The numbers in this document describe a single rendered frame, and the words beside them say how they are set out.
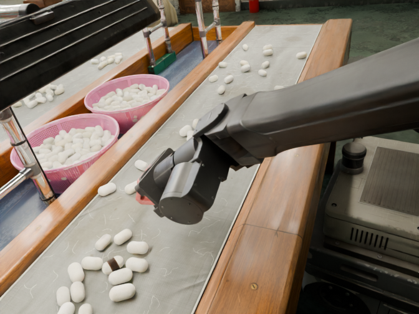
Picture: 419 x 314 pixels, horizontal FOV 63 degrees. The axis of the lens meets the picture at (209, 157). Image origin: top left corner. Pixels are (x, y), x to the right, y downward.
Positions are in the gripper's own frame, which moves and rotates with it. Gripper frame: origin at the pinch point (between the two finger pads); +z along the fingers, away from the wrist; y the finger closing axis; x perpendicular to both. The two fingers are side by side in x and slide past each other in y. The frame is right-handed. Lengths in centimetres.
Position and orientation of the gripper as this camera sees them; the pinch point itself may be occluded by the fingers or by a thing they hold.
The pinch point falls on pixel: (141, 199)
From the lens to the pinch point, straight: 61.3
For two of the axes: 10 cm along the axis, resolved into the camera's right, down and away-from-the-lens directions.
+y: -3.7, 5.7, -7.3
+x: 6.9, 6.9, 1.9
